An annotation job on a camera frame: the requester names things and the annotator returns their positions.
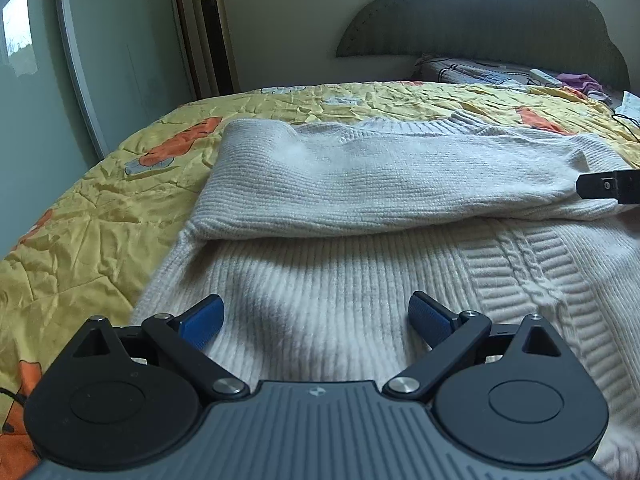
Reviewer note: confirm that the purple cloth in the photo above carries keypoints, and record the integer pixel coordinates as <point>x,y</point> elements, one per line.
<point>577,81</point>

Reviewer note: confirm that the flower decal sliding door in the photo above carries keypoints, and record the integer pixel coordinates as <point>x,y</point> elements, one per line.
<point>125,60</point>

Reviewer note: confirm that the yellow carrot print quilt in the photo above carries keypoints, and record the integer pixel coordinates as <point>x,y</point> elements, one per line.
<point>100,220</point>

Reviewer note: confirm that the grey cloud-shaped headboard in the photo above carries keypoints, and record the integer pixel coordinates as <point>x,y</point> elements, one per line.
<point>475,10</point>

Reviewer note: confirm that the white remote control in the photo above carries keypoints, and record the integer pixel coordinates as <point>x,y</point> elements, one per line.
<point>545,77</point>

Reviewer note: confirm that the patterned pillow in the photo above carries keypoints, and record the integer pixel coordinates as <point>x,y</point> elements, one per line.
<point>450,71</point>

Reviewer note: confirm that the white knit sweater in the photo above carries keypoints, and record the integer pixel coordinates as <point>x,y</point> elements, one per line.
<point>350,185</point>

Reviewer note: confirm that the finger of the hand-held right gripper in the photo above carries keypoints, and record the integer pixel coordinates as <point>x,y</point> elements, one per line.
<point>600,186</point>

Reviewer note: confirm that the white quilted blanket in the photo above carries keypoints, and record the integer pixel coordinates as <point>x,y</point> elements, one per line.
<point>631,107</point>

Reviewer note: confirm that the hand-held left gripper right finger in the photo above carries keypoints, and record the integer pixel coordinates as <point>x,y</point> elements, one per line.
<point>425,317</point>

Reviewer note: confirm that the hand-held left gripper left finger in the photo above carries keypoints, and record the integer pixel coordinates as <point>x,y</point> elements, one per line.
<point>202,322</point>

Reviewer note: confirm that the glossy green sliding door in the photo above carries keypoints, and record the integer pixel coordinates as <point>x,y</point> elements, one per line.
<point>35,110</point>

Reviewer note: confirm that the gold tower air conditioner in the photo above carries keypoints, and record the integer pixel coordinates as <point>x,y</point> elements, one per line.
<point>212,35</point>

